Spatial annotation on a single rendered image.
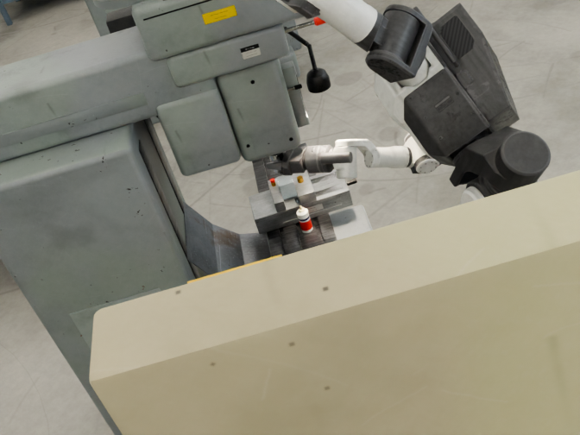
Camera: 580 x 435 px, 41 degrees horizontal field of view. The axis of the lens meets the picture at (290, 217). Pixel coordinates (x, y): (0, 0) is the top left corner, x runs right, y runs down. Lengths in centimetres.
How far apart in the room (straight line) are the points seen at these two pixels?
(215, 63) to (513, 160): 87
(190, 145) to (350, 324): 188
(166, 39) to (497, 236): 174
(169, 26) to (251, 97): 33
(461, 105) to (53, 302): 138
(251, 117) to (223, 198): 232
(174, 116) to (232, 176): 251
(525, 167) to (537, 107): 299
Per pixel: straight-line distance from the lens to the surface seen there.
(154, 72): 218
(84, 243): 235
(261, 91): 224
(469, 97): 192
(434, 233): 45
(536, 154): 180
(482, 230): 45
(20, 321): 441
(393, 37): 185
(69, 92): 222
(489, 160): 182
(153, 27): 210
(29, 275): 245
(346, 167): 237
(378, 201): 420
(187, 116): 223
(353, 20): 178
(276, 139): 232
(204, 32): 211
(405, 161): 246
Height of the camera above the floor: 260
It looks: 38 degrees down
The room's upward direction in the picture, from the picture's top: 17 degrees counter-clockwise
